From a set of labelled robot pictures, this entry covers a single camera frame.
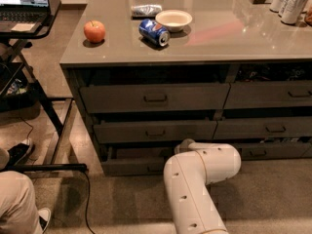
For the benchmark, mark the grey drawer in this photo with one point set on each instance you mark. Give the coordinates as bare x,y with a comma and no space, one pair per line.
136,161
264,127
272,150
122,132
269,94
163,97

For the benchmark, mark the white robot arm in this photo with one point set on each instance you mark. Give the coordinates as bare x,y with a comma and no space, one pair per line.
187,174

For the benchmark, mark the open laptop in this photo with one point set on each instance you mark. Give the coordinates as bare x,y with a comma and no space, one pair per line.
23,16

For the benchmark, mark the grey counter cabinet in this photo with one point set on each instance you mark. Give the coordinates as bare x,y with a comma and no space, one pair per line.
228,41

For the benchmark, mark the blue pepsi can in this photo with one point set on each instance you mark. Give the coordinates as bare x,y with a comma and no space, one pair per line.
154,32

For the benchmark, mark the white bowl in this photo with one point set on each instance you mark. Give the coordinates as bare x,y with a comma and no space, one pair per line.
173,20

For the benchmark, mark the red apple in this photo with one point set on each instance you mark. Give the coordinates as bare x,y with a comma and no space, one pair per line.
94,31

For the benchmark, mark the black laptop stand cart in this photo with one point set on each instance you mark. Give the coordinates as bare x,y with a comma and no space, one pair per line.
57,108

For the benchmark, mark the black sneaker far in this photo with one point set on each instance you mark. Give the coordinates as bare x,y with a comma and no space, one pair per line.
19,151

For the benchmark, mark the black sneaker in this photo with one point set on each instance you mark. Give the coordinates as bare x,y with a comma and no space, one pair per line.
44,218
19,151

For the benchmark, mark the black sneaker near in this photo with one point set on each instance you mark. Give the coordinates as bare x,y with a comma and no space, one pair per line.
44,218

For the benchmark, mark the person leg beige trousers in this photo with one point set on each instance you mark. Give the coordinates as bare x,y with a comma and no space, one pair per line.
18,211

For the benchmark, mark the white can front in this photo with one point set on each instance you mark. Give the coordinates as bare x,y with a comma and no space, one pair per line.
292,11

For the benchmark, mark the brown item counter edge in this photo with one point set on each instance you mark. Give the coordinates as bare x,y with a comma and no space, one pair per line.
308,16

